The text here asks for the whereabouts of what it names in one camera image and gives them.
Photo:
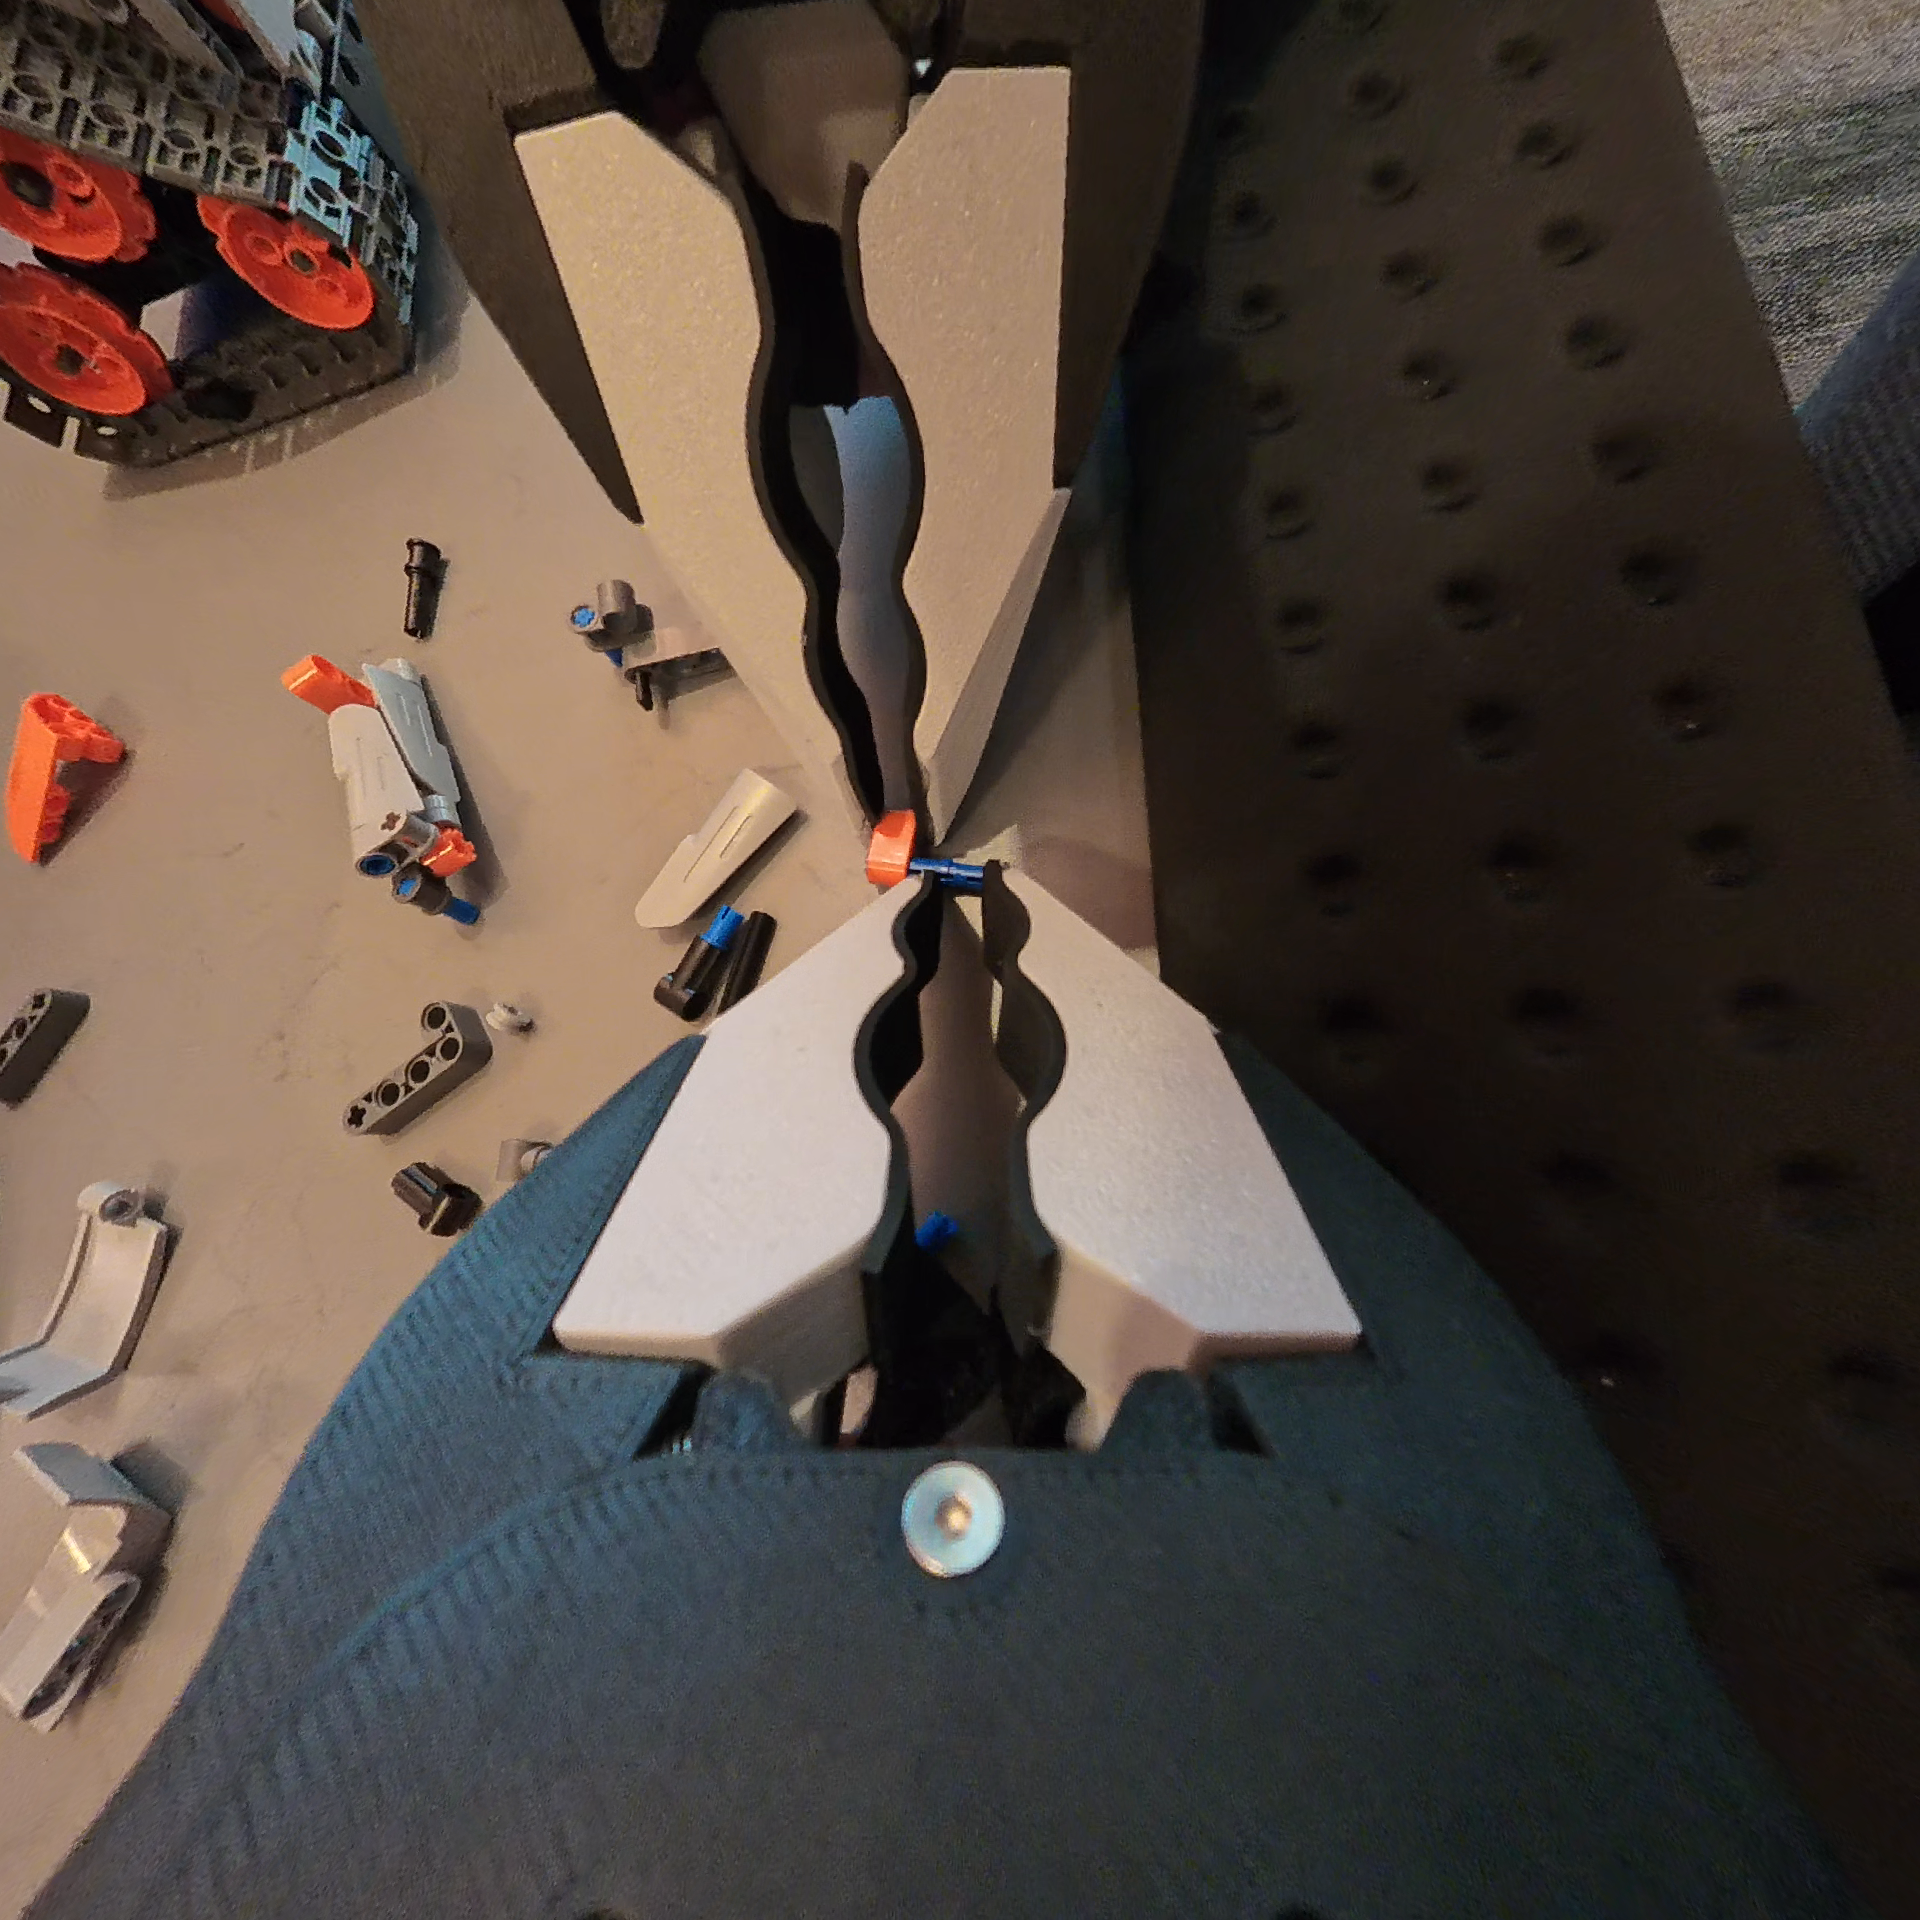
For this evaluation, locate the white orange assembled part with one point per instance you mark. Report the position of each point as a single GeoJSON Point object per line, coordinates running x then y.
{"type": "Point", "coordinates": [393, 767]}

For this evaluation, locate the small orange piece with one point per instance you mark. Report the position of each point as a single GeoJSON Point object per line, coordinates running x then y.
{"type": "Point", "coordinates": [895, 851]}

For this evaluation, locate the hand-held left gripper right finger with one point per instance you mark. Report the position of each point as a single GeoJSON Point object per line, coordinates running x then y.
{"type": "Point", "coordinates": [1187, 1201]}

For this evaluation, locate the black orange tracked robot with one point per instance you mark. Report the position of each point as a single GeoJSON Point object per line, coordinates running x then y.
{"type": "Point", "coordinates": [183, 241]}

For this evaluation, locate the small black piece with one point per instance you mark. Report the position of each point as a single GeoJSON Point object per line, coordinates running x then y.
{"type": "Point", "coordinates": [425, 585]}

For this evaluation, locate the light grey long bar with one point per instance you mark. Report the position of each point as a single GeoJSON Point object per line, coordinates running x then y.
{"type": "Point", "coordinates": [718, 851]}

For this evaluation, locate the dark grey bent beam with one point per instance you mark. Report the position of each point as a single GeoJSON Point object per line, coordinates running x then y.
{"type": "Point", "coordinates": [421, 1065]}

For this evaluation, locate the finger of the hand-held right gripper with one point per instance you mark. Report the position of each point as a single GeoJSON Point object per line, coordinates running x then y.
{"type": "Point", "coordinates": [977, 299]}
{"type": "Point", "coordinates": [645, 331]}

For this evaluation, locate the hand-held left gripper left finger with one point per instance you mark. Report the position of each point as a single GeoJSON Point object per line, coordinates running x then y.
{"type": "Point", "coordinates": [720, 1201]}

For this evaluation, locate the dark grey short beam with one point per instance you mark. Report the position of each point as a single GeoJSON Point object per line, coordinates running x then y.
{"type": "Point", "coordinates": [36, 1042]}

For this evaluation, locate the orange triangular panel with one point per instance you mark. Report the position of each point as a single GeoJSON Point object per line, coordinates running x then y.
{"type": "Point", "coordinates": [55, 778]}

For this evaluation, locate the black connector with blue pin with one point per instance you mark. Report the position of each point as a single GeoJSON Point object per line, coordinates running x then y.
{"type": "Point", "coordinates": [707, 969]}

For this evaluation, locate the black stubby connector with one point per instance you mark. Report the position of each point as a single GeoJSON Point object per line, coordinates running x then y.
{"type": "Point", "coordinates": [436, 1201]}

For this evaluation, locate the short blue pin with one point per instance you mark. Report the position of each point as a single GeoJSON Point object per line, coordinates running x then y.
{"type": "Point", "coordinates": [962, 873]}
{"type": "Point", "coordinates": [938, 1231]}

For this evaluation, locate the grey elbow connector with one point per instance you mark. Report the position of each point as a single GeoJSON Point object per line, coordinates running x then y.
{"type": "Point", "coordinates": [530, 1157]}

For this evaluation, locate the light grey bracket piece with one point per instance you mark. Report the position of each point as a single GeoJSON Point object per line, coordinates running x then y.
{"type": "Point", "coordinates": [88, 1305]}
{"type": "Point", "coordinates": [78, 1577]}

